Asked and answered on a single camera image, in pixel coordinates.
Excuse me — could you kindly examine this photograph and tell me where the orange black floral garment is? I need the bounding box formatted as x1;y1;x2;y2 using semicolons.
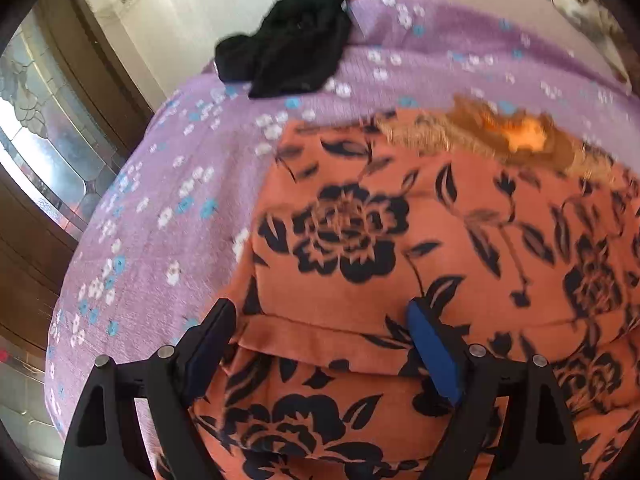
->
169;99;639;479

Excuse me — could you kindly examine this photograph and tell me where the black crumpled cloth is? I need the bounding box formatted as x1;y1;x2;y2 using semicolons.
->
214;0;352;99

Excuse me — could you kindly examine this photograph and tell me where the brown white patterned blanket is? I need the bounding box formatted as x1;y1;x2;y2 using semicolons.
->
552;0;638;88

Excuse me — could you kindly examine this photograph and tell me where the purple floral bed sheet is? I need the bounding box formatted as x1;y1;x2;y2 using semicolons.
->
44;0;639;434

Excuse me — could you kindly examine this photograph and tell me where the brown wooden glass door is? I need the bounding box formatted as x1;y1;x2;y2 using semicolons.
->
0;0;156;480

